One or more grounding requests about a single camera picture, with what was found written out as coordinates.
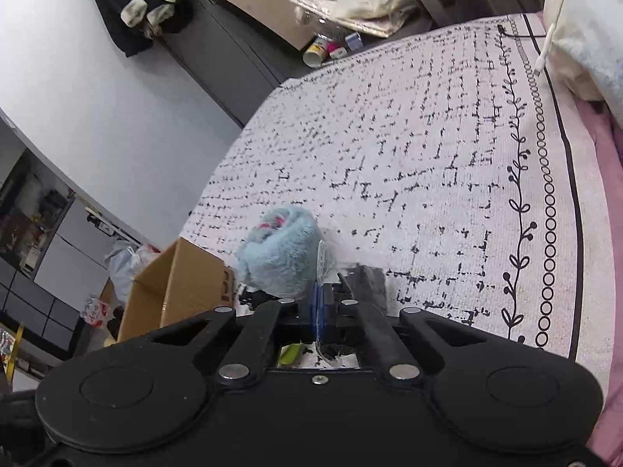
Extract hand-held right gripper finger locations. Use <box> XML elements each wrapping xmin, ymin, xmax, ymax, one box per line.
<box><xmin>320</xmin><ymin>272</ymin><xmax>490</xmax><ymax>384</ymax></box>
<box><xmin>145</xmin><ymin>283</ymin><xmax>320</xmax><ymax>386</ymax></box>

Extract clear plastic bag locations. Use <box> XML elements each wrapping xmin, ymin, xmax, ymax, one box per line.
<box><xmin>315</xmin><ymin>240</ymin><xmax>338</xmax><ymax>287</ymax></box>

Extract grey cloth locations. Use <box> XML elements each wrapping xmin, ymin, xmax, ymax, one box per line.
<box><xmin>351</xmin><ymin>263</ymin><xmax>391</xmax><ymax>316</ymax></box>

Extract green item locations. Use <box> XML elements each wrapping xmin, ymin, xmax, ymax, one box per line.
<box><xmin>277</xmin><ymin>343</ymin><xmax>306</xmax><ymax>367</ymax></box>

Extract light blue fluffy plush toy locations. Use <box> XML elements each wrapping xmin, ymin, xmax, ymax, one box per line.
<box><xmin>236</xmin><ymin>205</ymin><xmax>326</xmax><ymax>299</ymax></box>

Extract brown cardboard box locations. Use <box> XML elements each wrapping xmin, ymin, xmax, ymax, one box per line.
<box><xmin>100</xmin><ymin>237</ymin><xmax>239</xmax><ymax>346</ymax></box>

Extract white black patterned blanket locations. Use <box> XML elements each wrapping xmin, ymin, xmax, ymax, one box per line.
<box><xmin>179</xmin><ymin>12</ymin><xmax>615</xmax><ymax>395</ymax></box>

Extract white plastic bag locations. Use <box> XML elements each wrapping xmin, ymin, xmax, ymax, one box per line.
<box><xmin>104</xmin><ymin>240</ymin><xmax>161</xmax><ymax>293</ymax></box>

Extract red and white packet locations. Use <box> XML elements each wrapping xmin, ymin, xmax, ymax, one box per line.
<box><xmin>81</xmin><ymin>297</ymin><xmax>116</xmax><ymax>327</ymax></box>

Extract paper cup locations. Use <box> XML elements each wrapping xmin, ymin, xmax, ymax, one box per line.
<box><xmin>303</xmin><ymin>42</ymin><xmax>330</xmax><ymax>68</ymax></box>

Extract dark grey cabinet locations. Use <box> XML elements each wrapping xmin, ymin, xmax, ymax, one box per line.
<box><xmin>158</xmin><ymin>0</ymin><xmax>312</xmax><ymax>127</ymax></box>

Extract clear plastic packaging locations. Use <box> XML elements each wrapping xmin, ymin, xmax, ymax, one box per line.
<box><xmin>288</xmin><ymin>0</ymin><xmax>390</xmax><ymax>44</ymax></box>

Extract cluttered storage shelf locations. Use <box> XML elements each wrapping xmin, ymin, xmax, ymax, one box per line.
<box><xmin>0</xmin><ymin>148</ymin><xmax>75</xmax><ymax>280</ymax></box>

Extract pink bed sheet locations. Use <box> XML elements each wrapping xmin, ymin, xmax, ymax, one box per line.
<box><xmin>534</xmin><ymin>10</ymin><xmax>623</xmax><ymax>467</ymax></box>

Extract black framed cork board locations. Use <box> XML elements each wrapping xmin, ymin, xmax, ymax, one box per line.
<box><xmin>201</xmin><ymin>0</ymin><xmax>321</xmax><ymax>53</ymax></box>

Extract black and cream jacket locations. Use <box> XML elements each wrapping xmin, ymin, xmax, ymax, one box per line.
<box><xmin>86</xmin><ymin>0</ymin><xmax>194</xmax><ymax>58</ymax></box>

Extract white pillow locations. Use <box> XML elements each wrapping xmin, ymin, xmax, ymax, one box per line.
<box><xmin>543</xmin><ymin>0</ymin><xmax>623</xmax><ymax>130</ymax></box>

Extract white charging cable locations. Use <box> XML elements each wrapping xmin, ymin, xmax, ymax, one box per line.
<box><xmin>534</xmin><ymin>0</ymin><xmax>618</xmax><ymax>77</ymax></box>

